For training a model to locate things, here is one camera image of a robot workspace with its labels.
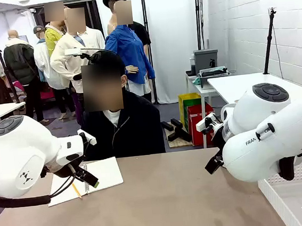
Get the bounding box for tall black camera tripod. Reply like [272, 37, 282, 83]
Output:
[257, 6, 283, 76]

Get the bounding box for person in black jacket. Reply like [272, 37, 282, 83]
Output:
[72, 44, 167, 162]

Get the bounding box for black cap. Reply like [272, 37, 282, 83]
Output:
[86, 48, 126, 79]

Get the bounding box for yellow and green bag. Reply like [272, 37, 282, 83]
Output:
[177, 91, 206, 132]

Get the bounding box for mannequin in cream jacket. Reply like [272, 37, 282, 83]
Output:
[45, 5, 114, 128]

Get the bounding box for mannequin in blue shirt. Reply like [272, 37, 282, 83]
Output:
[100, 0, 157, 99]

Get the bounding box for mannequin with cap, white shirt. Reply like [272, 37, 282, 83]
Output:
[31, 22, 76, 122]

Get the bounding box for mannequin in dark puffer jacket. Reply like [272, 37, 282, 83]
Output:
[1, 27, 45, 124]

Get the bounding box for white spiral notebook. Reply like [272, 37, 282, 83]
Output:
[44, 155, 126, 208]

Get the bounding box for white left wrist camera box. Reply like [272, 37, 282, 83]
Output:
[77, 128, 97, 148]

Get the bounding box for white plastic lattice basket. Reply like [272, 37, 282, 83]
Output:
[256, 161, 302, 226]

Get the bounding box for grey tray with dark contents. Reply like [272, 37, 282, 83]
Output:
[198, 66, 231, 89]

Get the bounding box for black right arm cable sleeve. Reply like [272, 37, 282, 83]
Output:
[275, 141, 302, 182]

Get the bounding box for mannequin in black t-shirt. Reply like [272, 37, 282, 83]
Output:
[130, 19, 153, 64]

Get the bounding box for black left arm cable sleeve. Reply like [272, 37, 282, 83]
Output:
[0, 162, 81, 210]

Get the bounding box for black cross-shaped floor stand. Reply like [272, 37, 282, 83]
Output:
[161, 117, 193, 144]

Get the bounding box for white head-mounted camera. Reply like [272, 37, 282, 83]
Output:
[64, 45, 101, 67]

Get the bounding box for black light stand pole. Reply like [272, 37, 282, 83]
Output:
[195, 0, 210, 51]
[141, 0, 159, 104]

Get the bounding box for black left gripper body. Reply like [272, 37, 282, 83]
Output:
[45, 158, 87, 180]

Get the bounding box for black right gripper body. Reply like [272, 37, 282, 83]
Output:
[210, 127, 227, 155]

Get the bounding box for mannequin in yellow jacket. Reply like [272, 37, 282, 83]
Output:
[41, 1, 68, 57]

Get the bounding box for wooden floor board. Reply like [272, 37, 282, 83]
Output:
[166, 130, 195, 149]

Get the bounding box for yellow pencil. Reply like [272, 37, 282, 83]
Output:
[71, 181, 83, 200]

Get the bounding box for large white table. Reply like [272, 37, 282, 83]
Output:
[207, 68, 302, 108]

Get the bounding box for black arm cable sleeve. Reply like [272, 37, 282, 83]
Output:
[275, 141, 302, 182]
[0, 162, 81, 210]

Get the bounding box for small grey side table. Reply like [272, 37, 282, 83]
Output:
[185, 70, 224, 149]

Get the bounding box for grey box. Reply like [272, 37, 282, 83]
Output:
[193, 48, 221, 76]

